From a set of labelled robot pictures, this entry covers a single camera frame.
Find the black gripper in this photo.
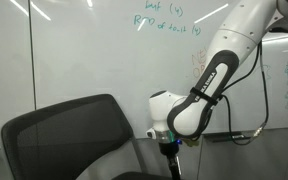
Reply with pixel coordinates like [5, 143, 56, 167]
[159, 142, 181, 180]

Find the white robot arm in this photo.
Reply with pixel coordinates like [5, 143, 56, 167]
[147, 0, 288, 180]

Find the black marker tray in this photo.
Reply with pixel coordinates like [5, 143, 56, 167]
[204, 132, 247, 143]

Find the green whiteboard marker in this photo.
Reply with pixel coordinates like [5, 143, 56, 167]
[232, 135, 245, 139]

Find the black mesh office chair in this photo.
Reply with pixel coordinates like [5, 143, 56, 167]
[0, 93, 185, 180]

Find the large white whiteboard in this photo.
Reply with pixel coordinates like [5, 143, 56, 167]
[28, 0, 288, 137]

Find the narrow left whiteboard panel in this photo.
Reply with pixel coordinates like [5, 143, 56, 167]
[0, 0, 36, 152]

